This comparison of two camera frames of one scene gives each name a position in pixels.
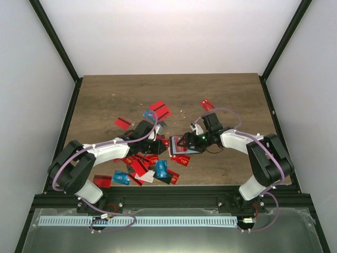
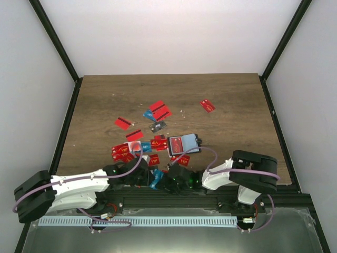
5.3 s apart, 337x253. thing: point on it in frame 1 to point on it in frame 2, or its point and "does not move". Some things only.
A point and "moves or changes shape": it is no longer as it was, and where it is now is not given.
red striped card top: x=159 y=107 does not move
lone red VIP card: x=207 y=105 does not move
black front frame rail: x=51 y=198 does not move
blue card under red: x=149 y=114 does not move
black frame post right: x=297 y=17 does not move
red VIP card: x=179 y=148 moves or changes shape
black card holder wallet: x=176 y=149 does not move
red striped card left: x=122 y=123 does not move
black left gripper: x=157 y=150 to x=147 y=182
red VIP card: x=181 y=159 does not move
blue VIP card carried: x=161 y=168 to x=158 y=175
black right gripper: x=188 y=136 to x=165 y=185
